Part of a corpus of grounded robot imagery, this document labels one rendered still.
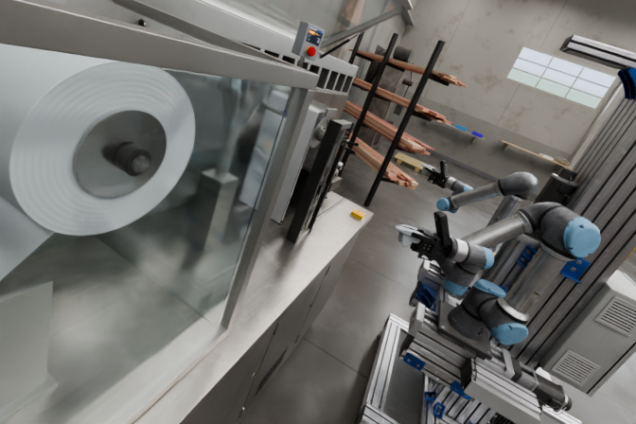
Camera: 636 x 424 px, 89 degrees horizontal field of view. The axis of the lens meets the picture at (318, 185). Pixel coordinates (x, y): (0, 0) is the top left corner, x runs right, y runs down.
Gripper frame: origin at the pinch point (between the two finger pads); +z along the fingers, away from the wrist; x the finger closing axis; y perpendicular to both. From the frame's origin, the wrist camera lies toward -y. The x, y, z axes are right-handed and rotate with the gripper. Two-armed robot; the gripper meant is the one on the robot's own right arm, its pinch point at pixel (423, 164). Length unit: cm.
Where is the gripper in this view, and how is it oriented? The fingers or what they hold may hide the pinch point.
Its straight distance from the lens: 227.5
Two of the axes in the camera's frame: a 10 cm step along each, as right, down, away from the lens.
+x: 7.4, -1.3, 6.6
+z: -6.3, -4.9, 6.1
